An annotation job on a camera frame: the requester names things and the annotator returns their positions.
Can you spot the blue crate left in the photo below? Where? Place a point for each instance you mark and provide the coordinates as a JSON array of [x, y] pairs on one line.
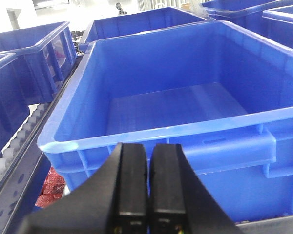
[[45, 58]]

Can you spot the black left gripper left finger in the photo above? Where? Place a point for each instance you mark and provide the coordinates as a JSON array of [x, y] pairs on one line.
[[112, 201]]

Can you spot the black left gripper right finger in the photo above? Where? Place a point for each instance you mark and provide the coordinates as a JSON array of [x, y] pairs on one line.
[[179, 202]]

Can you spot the blue crate behind target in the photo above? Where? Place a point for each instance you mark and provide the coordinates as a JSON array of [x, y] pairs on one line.
[[136, 23]]

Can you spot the white roller conveyor track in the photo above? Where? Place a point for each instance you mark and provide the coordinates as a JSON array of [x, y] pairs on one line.
[[13, 146]]

